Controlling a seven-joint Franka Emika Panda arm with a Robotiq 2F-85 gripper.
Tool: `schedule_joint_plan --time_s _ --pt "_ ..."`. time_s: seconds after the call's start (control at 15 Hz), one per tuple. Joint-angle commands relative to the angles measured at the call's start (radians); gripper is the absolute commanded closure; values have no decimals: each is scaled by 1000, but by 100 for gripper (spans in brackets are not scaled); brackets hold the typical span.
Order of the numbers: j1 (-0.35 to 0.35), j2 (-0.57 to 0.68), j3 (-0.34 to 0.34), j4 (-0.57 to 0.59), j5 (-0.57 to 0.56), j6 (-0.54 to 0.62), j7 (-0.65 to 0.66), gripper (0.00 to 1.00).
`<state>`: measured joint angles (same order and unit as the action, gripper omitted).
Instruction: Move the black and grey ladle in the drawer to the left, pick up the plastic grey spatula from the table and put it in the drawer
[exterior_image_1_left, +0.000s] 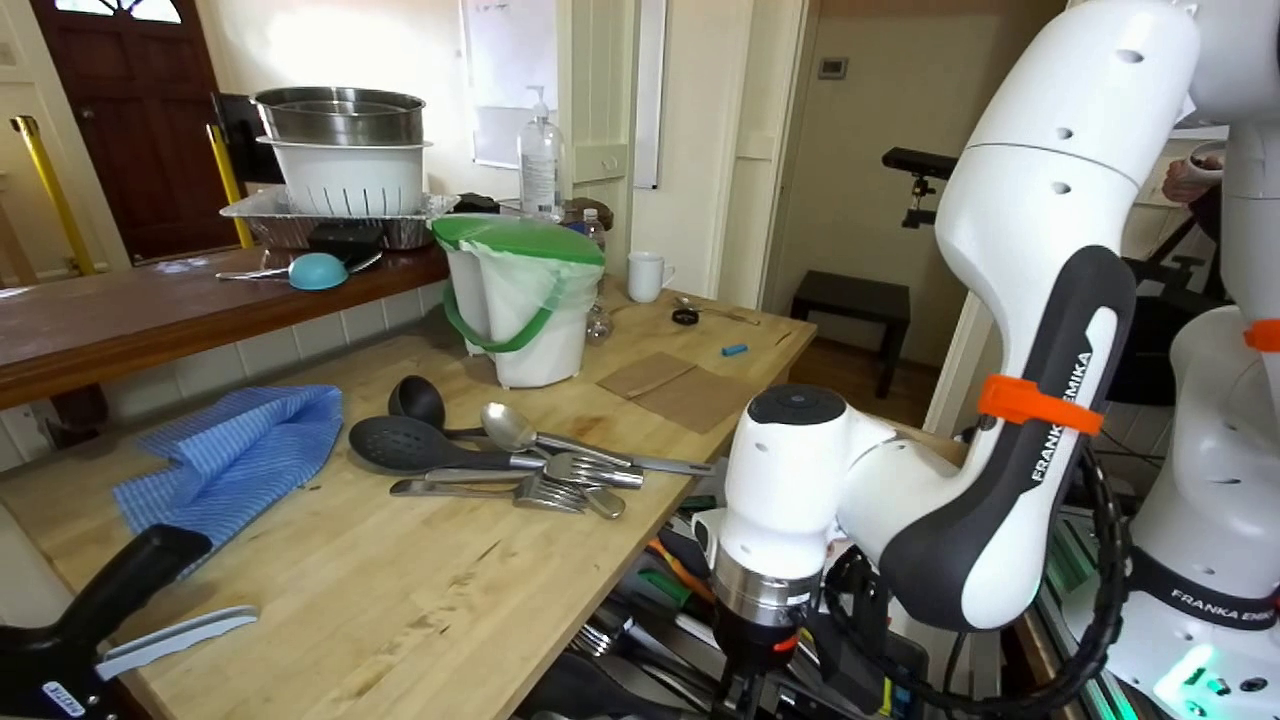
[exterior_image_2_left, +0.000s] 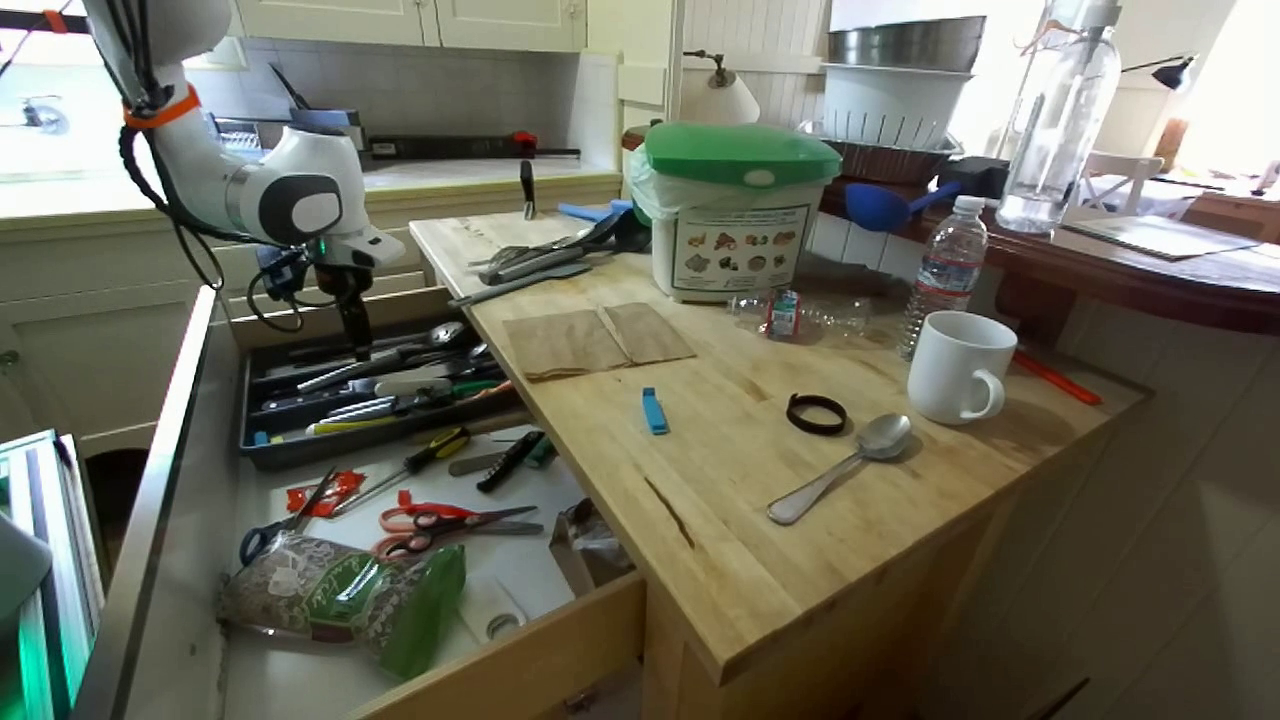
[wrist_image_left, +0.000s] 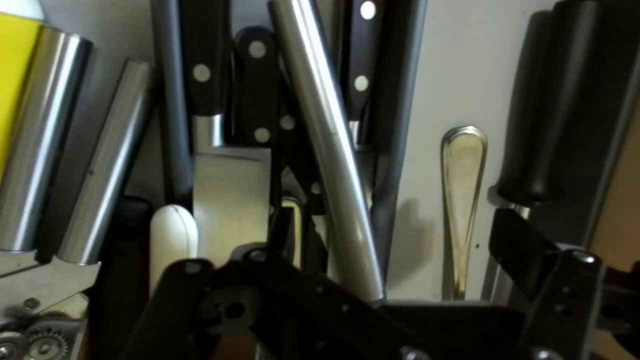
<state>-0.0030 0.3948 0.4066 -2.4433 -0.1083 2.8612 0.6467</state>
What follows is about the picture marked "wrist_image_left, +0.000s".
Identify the silver flatware handle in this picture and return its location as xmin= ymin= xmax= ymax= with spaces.
xmin=437 ymin=121 xmax=489 ymax=301

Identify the yellow utensil handle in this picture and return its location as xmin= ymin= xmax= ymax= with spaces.
xmin=0 ymin=0 xmax=47 ymax=185

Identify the thick black utensil handle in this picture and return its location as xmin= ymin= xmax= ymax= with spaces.
xmin=494 ymin=0 xmax=640 ymax=209

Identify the dark grey utensil handle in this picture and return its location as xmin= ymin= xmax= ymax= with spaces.
xmin=148 ymin=0 xmax=195 ymax=205

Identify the black plastic handle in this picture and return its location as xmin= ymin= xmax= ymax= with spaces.
xmin=88 ymin=193 xmax=156 ymax=360

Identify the black handled chef knife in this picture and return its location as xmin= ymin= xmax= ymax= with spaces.
xmin=176 ymin=0 xmax=275 ymax=268

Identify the steel sharpening rod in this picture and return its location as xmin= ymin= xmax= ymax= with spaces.
xmin=266 ymin=0 xmax=387 ymax=303

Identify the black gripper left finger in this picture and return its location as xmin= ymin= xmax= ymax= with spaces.
xmin=122 ymin=205 xmax=416 ymax=360

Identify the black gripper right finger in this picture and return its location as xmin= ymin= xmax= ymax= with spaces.
xmin=487 ymin=205 xmax=608 ymax=360

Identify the black riveted handle knife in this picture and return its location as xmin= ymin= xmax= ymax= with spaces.
xmin=228 ymin=23 xmax=299 ymax=157

